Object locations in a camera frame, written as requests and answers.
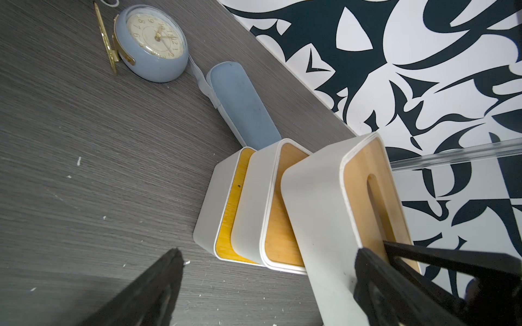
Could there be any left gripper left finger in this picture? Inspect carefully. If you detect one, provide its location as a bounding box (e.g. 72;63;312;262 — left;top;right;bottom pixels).
80;249;184;325

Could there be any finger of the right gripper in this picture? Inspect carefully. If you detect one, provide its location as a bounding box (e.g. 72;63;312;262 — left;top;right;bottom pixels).
384;241;521;325

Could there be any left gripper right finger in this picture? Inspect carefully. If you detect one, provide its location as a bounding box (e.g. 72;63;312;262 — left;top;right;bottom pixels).
353;248;464;325

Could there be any yellow top tissue box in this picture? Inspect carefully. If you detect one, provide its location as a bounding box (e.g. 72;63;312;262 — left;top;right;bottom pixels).
193;147;257;266

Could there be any wood top tissue box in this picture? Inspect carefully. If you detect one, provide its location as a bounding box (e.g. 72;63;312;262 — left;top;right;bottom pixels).
281;133;412;325
231;139;311;275

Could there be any blue glasses case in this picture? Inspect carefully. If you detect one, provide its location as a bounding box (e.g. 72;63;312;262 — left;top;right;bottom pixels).
188;58;282;150

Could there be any gold key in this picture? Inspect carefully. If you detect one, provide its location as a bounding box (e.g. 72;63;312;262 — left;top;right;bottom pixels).
93;1;120;76

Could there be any blue round alarm clock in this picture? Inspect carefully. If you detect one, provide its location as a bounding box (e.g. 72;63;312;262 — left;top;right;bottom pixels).
112;4;189;84

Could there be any aluminium frame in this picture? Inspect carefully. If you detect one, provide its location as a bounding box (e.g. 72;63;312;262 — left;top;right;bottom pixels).
390;138;521;171

